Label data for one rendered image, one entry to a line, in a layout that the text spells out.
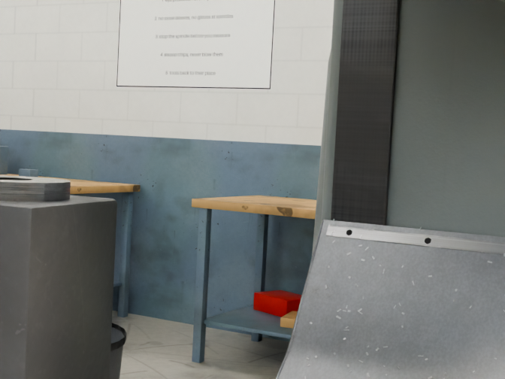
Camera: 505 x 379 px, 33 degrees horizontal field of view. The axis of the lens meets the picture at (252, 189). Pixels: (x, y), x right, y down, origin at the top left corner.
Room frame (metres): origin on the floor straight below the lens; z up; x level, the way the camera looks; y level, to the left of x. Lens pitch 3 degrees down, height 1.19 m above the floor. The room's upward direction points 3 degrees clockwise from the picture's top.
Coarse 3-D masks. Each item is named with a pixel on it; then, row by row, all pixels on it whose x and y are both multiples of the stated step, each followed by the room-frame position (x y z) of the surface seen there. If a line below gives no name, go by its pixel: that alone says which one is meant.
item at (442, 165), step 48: (336, 0) 0.90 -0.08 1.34; (384, 0) 0.87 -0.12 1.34; (432, 0) 0.85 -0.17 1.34; (480, 0) 0.83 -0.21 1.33; (336, 48) 0.90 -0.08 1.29; (384, 48) 0.87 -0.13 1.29; (432, 48) 0.85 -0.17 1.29; (480, 48) 0.83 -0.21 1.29; (336, 96) 0.90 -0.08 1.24; (384, 96) 0.87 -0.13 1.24; (432, 96) 0.85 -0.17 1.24; (480, 96) 0.83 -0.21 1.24; (336, 144) 0.89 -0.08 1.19; (384, 144) 0.87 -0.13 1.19; (432, 144) 0.85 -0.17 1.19; (480, 144) 0.82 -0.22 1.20; (336, 192) 0.89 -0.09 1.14; (384, 192) 0.87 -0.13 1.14; (432, 192) 0.85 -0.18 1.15; (480, 192) 0.82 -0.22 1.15
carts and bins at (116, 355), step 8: (112, 328) 2.53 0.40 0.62; (120, 328) 2.50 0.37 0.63; (112, 336) 2.53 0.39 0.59; (120, 336) 2.48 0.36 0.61; (112, 344) 2.29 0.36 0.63; (120, 344) 2.34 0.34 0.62; (112, 352) 2.31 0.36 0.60; (120, 352) 2.37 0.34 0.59; (112, 360) 2.31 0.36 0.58; (120, 360) 2.39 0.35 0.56; (112, 368) 2.32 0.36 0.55; (120, 368) 2.42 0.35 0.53; (112, 376) 2.32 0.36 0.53
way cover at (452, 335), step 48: (336, 240) 0.88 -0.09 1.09; (384, 240) 0.86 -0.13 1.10; (432, 240) 0.83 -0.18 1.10; (480, 240) 0.81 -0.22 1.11; (336, 288) 0.85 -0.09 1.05; (384, 288) 0.83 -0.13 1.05; (432, 288) 0.81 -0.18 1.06; (480, 288) 0.79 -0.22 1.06; (336, 336) 0.83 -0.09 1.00; (384, 336) 0.81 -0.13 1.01; (432, 336) 0.79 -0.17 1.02; (480, 336) 0.77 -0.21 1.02
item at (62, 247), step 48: (0, 192) 0.58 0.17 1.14; (48, 192) 0.60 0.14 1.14; (0, 240) 0.56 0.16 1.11; (48, 240) 0.57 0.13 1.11; (96, 240) 0.63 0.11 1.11; (0, 288) 0.56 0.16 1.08; (48, 288) 0.57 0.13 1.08; (96, 288) 0.64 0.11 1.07; (0, 336) 0.56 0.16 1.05; (48, 336) 0.58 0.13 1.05; (96, 336) 0.64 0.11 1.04
